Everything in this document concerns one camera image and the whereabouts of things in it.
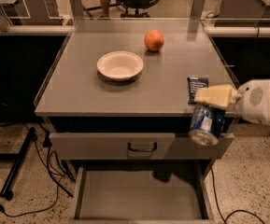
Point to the closed grey top drawer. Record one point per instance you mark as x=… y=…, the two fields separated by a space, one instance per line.
x=114 y=146

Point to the white bowl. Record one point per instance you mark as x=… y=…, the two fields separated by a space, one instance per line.
x=120 y=65

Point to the black stand leg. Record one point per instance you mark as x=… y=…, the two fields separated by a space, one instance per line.
x=17 y=159

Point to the open grey middle drawer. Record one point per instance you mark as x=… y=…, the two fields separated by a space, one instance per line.
x=172 y=195

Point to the grey background counter right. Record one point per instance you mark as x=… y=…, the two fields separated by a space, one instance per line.
x=242 y=13

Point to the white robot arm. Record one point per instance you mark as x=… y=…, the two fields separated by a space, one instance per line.
x=251 y=101

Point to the dark blue snack bag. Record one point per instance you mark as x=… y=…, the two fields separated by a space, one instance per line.
x=196 y=83

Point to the grey drawer cabinet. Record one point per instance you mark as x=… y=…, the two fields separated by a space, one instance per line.
x=119 y=91

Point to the orange fruit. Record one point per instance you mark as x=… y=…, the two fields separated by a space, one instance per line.
x=153 y=40

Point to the grey background cabinet left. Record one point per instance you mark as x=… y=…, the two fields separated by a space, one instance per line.
x=32 y=12

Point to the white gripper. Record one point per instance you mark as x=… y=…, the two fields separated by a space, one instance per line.
x=255 y=101

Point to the person leg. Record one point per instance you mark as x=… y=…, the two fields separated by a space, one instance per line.
x=105 y=7

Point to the blue pepsi can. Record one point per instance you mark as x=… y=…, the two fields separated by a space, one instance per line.
x=206 y=125

